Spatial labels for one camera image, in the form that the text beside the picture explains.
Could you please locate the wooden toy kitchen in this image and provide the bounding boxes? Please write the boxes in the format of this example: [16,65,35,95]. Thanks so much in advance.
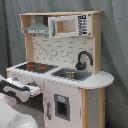
[7,11,114,128]

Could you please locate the grey toy sink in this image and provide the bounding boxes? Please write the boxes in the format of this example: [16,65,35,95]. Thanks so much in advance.
[52,68,92,81]

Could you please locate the white microwave door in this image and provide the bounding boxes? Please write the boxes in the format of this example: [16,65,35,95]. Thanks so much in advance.
[48,14,91,38]

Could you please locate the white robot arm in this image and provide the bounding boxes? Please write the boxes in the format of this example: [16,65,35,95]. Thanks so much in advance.
[0,75,39,128]

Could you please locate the black stovetop red burners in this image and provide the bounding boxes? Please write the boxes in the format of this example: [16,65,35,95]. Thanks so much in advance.
[18,62,55,73]

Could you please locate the black toy faucet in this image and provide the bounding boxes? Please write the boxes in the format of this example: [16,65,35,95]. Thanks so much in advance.
[75,51,93,70]

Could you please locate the grey range hood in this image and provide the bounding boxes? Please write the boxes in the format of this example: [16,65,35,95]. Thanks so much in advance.
[24,16,49,34]

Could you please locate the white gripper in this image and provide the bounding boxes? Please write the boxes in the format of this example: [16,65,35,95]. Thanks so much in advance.
[30,86,41,97]

